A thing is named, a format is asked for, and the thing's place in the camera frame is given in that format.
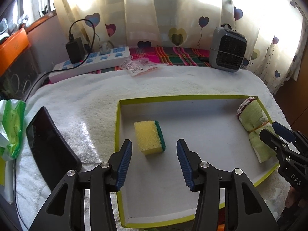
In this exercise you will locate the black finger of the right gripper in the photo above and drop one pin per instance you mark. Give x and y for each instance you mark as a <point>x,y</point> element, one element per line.
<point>280,148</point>
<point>284,132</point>

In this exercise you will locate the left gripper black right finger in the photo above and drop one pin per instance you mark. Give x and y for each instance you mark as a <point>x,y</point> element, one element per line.
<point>245,208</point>

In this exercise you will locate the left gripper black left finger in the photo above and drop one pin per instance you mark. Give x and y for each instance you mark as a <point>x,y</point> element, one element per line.
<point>64,208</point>

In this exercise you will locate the green towel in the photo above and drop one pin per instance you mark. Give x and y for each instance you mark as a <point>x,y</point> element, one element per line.
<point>254,120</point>

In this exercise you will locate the black smartphone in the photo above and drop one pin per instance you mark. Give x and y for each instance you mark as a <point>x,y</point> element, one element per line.
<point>52,154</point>

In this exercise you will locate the yellow-green shallow cardboard box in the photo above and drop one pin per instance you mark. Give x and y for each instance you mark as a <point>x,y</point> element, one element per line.
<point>154,193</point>

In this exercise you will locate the white terry towel mat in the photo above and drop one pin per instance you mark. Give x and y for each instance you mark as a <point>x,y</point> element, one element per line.
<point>96,112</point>

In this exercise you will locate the grey small fan heater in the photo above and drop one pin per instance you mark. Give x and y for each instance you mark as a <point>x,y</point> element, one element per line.
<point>227,49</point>

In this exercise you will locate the yellow green scrubbing sponge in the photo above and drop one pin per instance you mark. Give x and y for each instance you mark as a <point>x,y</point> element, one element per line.
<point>149,137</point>

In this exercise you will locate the green white plastic bag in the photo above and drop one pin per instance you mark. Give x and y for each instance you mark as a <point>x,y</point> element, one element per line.
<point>12,118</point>

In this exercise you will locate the plaid colourful cloth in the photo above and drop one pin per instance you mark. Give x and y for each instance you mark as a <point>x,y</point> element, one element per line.
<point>168,55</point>

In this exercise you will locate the white blue power strip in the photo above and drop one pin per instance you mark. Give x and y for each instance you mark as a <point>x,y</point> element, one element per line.
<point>96,61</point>

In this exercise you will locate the heart pattern curtain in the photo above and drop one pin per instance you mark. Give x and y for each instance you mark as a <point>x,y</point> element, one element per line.
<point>275,30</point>

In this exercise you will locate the clear plastic packet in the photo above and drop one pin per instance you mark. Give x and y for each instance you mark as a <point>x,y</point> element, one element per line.
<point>135,67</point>

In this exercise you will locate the black power adapter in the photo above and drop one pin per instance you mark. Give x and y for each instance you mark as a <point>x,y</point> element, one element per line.
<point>75,49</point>

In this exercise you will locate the orange storage box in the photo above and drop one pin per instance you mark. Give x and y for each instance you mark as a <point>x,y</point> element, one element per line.
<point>12,48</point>

